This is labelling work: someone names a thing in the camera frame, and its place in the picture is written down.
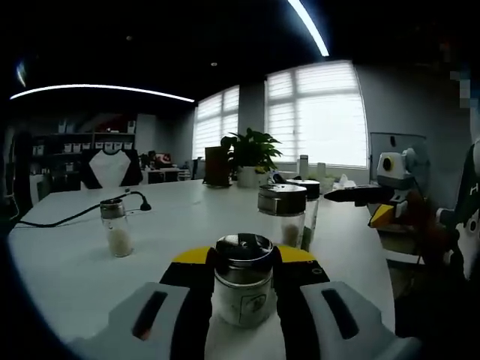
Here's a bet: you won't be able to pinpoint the narrow window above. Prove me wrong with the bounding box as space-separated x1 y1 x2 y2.
192 85 241 161

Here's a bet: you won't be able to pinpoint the long straight ceiling light strip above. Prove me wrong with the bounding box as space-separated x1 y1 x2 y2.
8 83 196 104

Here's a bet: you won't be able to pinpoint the person's right hand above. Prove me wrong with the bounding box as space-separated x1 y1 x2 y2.
406 191 440 242

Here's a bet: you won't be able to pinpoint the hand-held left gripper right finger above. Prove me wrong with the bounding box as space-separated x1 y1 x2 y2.
275 244 423 360

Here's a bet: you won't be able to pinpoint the tall seasoning bottle pale powder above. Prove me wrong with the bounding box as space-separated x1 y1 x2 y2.
257 183 309 251

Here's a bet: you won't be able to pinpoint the tall seasoning bottle brown granules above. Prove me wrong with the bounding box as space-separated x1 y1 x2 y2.
286 178 321 254

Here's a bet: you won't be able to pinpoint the ceiling light strip near window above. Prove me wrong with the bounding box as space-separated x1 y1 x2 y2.
287 0 331 58

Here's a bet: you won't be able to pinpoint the black table cable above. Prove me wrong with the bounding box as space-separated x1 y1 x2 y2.
16 190 152 229

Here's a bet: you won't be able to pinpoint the white cabinet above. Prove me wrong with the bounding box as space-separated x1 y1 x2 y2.
368 131 429 189

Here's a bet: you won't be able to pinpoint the monitor with pink picture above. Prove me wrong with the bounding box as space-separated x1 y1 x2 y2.
154 152 174 170

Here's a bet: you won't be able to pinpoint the green potted plant white pot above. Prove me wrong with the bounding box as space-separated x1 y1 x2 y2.
220 127 284 189

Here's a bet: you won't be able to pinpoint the small seasoning bottle white powder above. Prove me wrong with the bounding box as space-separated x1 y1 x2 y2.
99 198 135 259

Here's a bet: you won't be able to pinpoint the wide window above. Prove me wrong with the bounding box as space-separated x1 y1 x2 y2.
263 60 370 169

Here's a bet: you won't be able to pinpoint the wall shelf with white bins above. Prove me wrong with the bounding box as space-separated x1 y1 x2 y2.
31 119 137 178

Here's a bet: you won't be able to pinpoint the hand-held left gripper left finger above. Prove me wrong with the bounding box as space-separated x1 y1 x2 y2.
69 245 217 360

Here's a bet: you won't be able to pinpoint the small seasoning bottle beige powder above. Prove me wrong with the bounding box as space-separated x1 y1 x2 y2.
212 232 278 330

